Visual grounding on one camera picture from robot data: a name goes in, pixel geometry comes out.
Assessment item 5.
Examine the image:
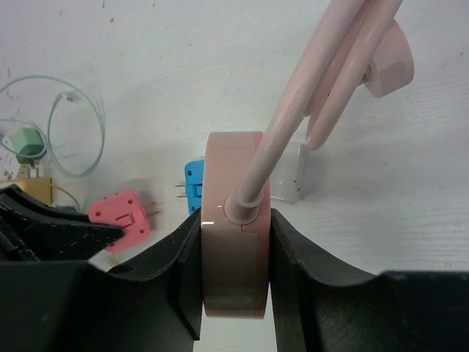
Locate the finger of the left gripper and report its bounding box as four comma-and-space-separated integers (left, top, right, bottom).
1, 185, 124, 262

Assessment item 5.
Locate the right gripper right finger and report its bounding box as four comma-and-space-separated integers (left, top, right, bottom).
269, 210, 468, 351

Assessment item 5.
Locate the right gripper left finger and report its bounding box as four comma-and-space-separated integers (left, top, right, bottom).
1, 212, 202, 351

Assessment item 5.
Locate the light blue plug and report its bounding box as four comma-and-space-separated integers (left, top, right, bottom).
57, 205, 79, 213

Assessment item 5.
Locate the yellow socket cube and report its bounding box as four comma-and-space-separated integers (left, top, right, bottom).
1, 178, 53, 213

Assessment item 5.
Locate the green plug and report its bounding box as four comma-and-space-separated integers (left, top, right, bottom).
10, 128, 45, 179

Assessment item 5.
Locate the pink socket cube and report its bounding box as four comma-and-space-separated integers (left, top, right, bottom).
88, 190, 158, 254

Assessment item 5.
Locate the white adapter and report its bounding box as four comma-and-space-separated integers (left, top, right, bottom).
270, 142, 316, 204

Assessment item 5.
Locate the blue socket cube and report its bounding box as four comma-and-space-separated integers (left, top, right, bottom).
177, 158, 204, 214

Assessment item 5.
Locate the yellow cable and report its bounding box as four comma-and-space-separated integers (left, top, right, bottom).
53, 185, 81, 213

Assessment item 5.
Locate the teal charger cable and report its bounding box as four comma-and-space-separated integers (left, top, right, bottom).
0, 75, 107, 179

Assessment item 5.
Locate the pink coiled cable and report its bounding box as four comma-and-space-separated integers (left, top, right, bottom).
224, 0, 416, 225

